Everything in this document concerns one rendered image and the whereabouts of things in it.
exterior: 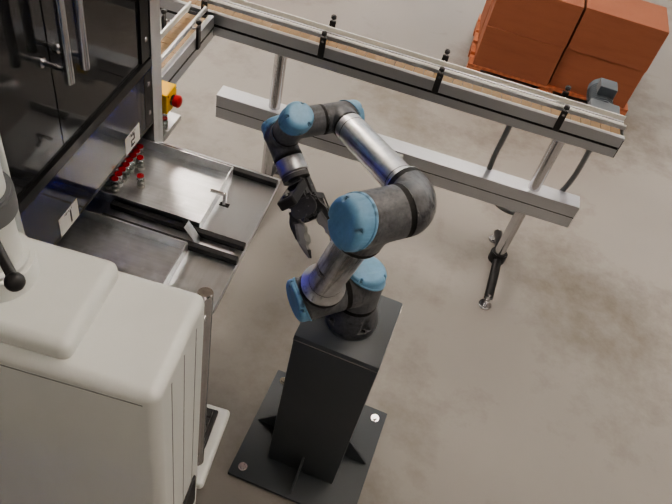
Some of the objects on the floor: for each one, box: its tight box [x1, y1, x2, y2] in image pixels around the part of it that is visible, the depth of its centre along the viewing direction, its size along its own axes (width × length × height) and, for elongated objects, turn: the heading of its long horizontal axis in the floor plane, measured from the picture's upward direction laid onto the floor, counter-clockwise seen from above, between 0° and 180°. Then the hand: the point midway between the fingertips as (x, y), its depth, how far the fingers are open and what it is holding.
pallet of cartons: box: [466, 0, 669, 116], centre depth 428 cm, size 77×108×66 cm
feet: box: [478, 229, 508, 310], centre depth 319 cm, size 8×50×14 cm, turn 156°
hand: (321, 248), depth 167 cm, fingers open, 7 cm apart
